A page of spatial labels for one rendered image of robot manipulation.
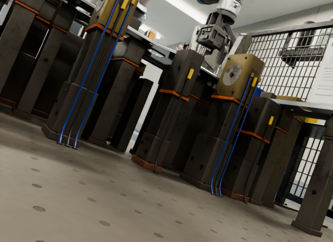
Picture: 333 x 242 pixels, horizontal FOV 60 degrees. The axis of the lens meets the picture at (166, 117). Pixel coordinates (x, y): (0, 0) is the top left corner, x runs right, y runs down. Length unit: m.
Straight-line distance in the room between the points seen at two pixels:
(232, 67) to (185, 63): 0.14
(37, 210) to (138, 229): 0.08
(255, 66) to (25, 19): 0.53
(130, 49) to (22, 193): 0.57
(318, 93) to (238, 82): 0.70
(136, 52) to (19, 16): 0.27
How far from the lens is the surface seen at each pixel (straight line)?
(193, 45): 1.11
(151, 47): 0.84
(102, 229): 0.23
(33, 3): 0.72
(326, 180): 0.78
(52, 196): 0.26
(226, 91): 0.74
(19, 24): 0.72
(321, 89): 1.39
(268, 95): 1.14
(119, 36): 0.58
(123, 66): 0.76
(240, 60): 0.76
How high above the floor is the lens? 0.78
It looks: 4 degrees up
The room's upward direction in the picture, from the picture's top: 22 degrees clockwise
